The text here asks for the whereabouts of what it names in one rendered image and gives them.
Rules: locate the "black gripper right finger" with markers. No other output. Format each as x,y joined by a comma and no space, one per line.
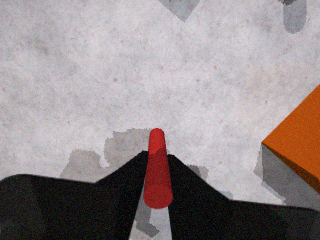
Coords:
200,212

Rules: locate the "red peg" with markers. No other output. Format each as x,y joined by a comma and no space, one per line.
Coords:
157,189

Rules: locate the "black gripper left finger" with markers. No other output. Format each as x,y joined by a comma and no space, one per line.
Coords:
105,209

